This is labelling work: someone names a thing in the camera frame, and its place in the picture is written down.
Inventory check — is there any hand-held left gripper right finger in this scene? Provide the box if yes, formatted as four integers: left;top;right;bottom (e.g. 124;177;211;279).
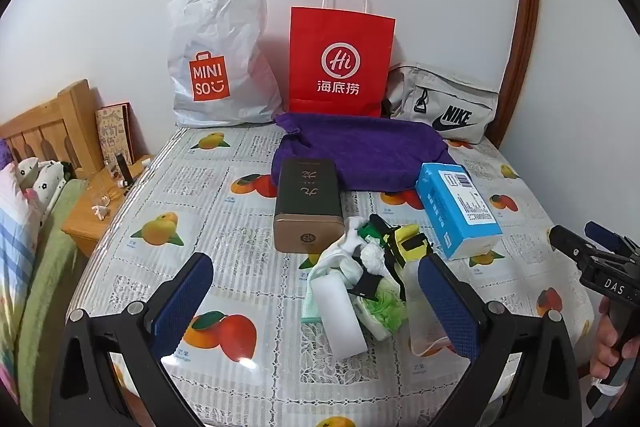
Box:
417;252;586;427

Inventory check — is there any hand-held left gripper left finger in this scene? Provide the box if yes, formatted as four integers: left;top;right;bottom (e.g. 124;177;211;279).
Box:
50;252;216;427

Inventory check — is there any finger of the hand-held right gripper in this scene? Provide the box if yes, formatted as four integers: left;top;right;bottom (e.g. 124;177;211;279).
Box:
584;220;626;253
549;225;625;271

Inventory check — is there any yellow black striped eye mask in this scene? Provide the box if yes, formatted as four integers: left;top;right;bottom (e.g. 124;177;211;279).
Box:
384;224;432;279

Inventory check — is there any white tissue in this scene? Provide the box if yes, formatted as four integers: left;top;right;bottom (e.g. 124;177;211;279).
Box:
359;244;387;276

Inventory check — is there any white sponge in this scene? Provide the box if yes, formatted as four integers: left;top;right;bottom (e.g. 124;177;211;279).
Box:
310;269;368;360

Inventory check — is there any plain white sock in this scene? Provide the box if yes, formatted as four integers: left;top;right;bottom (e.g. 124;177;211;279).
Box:
320;216;373;260

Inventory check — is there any person's right hand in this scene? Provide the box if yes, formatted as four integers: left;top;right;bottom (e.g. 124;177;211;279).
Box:
589;298;640;381

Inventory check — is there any fruit print tablecloth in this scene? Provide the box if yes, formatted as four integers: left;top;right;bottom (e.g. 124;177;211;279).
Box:
65;124;596;427

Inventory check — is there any blue tissue pack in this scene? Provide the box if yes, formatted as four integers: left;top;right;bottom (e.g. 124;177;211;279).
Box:
416;163;503;261

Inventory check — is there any wooden nightstand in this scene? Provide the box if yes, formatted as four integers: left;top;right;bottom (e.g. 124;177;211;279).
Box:
62;154;156;258

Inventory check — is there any small black device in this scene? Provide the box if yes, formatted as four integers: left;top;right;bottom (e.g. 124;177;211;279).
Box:
116;152;134;192

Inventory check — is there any dark green tin box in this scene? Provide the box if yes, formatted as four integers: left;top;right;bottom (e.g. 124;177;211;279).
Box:
273;158;346;254

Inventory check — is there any purple towel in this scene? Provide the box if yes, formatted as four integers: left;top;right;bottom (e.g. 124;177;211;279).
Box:
271;112;453;194

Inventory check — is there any pastel striped blanket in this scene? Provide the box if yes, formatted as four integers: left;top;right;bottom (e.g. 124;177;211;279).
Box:
0;162;41;323

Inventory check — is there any white spotted plush toy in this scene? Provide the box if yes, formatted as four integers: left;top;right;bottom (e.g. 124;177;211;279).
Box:
15;157;73;212

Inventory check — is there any patterned brown book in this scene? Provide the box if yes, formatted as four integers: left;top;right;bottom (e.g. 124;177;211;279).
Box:
95;103;135;166

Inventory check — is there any grey waist bag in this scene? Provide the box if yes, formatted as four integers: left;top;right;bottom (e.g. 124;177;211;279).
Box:
382;63;500;142

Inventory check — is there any wooden headboard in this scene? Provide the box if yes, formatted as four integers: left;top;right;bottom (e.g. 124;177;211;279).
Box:
0;79;103;180

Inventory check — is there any white plastic shopping bag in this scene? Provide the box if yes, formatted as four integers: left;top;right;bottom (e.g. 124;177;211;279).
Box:
166;0;283;128

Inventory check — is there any red paper bag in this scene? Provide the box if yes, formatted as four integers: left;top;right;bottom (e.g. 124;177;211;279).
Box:
288;0;396;118

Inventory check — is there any brown wooden door frame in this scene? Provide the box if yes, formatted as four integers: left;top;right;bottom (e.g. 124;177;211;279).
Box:
495;0;543;148

